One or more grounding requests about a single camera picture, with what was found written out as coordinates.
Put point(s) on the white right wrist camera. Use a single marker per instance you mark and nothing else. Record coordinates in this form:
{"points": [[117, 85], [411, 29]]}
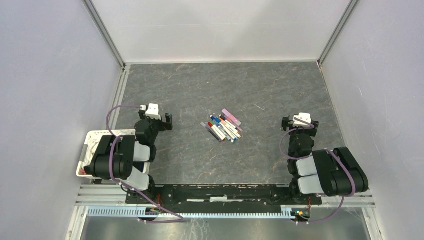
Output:
{"points": [[302, 120]]}

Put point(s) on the dark blue cap marker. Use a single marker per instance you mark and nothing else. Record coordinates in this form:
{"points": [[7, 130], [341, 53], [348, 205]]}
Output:
{"points": [[218, 121]]}

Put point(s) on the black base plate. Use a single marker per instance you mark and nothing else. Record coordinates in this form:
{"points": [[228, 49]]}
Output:
{"points": [[228, 199]]}

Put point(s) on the purple grey marker pen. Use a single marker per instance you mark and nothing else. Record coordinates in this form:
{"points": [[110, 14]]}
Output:
{"points": [[211, 131]]}

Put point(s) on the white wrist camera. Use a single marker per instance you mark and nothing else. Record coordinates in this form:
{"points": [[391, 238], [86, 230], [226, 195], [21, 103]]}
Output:
{"points": [[153, 112], [302, 120]]}

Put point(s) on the white plastic basket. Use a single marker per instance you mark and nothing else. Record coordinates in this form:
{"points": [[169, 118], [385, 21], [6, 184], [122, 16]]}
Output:
{"points": [[80, 172]]}

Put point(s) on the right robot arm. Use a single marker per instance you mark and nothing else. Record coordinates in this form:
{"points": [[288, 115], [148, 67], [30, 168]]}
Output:
{"points": [[319, 172]]}

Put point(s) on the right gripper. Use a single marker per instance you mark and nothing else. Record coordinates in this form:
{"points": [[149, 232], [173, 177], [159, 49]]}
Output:
{"points": [[286, 123]]}

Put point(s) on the red cap marker pen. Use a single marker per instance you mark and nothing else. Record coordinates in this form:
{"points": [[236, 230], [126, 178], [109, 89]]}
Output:
{"points": [[217, 131]]}

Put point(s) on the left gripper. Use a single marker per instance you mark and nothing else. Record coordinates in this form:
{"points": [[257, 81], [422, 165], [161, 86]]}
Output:
{"points": [[164, 125]]}

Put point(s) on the orange cap marker pen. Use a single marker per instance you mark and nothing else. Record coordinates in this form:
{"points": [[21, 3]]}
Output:
{"points": [[230, 127]]}

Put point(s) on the green cap marker pen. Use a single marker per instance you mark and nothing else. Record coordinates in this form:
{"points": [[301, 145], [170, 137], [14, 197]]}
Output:
{"points": [[221, 132]]}

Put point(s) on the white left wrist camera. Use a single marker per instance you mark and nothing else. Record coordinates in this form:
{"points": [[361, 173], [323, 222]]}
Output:
{"points": [[153, 112]]}

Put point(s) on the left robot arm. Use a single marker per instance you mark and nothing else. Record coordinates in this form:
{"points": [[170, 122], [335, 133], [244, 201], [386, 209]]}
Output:
{"points": [[123, 156]]}

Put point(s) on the white cloth in basket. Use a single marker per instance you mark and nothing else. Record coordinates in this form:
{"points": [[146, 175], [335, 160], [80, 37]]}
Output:
{"points": [[92, 142]]}

